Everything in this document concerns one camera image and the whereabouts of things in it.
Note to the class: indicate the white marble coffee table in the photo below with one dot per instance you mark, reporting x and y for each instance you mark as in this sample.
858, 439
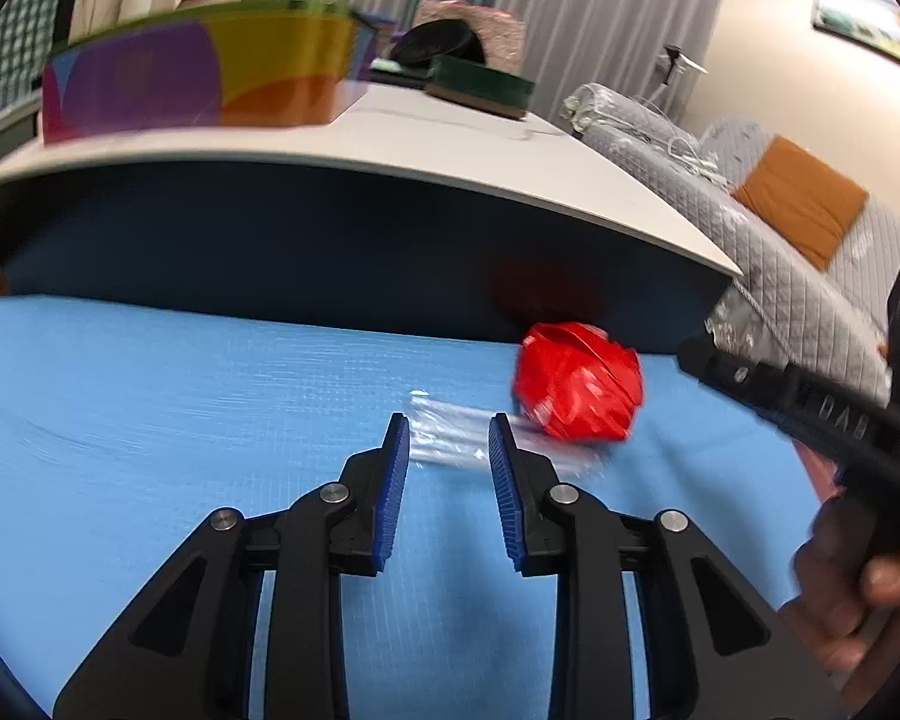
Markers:
420, 165

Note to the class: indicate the person's right hand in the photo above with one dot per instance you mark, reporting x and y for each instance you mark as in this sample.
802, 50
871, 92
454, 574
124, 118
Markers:
832, 600

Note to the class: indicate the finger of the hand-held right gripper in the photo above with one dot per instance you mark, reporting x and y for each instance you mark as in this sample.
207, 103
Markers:
735, 375

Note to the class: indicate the orange cushion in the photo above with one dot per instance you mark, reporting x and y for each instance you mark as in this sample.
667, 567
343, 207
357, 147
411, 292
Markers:
802, 199

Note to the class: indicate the green book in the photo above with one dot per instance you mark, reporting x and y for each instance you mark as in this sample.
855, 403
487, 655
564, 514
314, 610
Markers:
480, 86

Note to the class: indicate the black round lid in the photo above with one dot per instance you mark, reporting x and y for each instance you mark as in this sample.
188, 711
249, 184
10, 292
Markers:
435, 45

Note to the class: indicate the clear plastic wrapper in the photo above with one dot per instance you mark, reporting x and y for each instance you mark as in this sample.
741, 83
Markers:
450, 431

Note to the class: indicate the framed wall picture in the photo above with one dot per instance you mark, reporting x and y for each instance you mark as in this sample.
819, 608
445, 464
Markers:
870, 22

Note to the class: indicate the red plastic bag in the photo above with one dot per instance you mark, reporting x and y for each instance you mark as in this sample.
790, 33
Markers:
577, 382

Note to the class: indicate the sofa with grey quilted cover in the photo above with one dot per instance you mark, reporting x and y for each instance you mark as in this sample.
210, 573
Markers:
780, 270

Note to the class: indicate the colourful gift box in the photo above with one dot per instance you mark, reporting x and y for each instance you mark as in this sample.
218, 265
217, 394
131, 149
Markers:
195, 75

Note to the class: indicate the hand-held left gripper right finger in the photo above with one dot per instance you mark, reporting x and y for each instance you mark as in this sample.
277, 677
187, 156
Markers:
506, 495

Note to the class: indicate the blue mat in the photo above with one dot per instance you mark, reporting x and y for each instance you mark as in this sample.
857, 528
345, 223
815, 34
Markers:
157, 405

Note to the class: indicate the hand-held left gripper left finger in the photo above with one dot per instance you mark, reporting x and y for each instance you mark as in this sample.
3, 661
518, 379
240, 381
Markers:
394, 480

